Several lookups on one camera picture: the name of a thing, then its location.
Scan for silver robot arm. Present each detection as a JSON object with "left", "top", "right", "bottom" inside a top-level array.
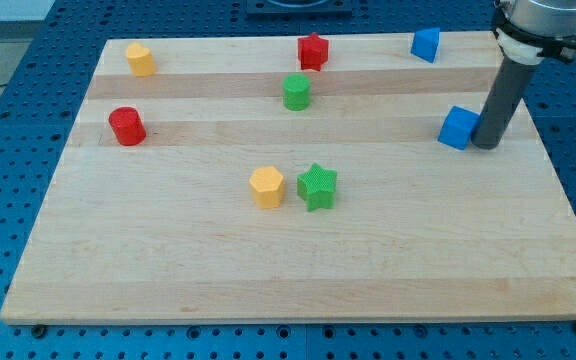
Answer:
[{"left": 491, "top": 0, "right": 576, "bottom": 66}]

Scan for wooden board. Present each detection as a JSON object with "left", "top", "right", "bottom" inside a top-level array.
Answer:
[{"left": 0, "top": 31, "right": 576, "bottom": 325}]

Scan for yellow hexagon block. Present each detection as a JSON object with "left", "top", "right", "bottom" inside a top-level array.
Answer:
[{"left": 249, "top": 166, "right": 286, "bottom": 209}]

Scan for green star block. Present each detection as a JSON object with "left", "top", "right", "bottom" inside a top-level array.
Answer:
[{"left": 297, "top": 163, "right": 338, "bottom": 212}]

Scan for green cylinder block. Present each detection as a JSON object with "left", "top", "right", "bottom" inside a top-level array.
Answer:
[{"left": 282, "top": 73, "right": 311, "bottom": 111}]

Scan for red star block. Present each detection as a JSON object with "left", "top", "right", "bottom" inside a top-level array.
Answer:
[{"left": 297, "top": 33, "right": 329, "bottom": 71}]

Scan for red cylinder block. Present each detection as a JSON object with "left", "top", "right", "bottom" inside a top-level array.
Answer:
[{"left": 108, "top": 107, "right": 146, "bottom": 146}]

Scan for blue cube block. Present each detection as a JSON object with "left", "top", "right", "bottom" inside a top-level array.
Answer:
[{"left": 437, "top": 106, "right": 479, "bottom": 150}]

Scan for yellow heart block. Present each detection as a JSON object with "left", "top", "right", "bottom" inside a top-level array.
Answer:
[{"left": 125, "top": 42, "right": 157, "bottom": 77}]

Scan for blue triangle block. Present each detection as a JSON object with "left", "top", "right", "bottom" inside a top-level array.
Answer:
[{"left": 410, "top": 27, "right": 441, "bottom": 63}]

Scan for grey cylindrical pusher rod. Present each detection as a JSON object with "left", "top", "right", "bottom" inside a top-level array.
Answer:
[{"left": 471, "top": 57, "right": 538, "bottom": 150}]

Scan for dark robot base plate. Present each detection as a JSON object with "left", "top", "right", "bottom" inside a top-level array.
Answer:
[{"left": 243, "top": 0, "right": 353, "bottom": 16}]

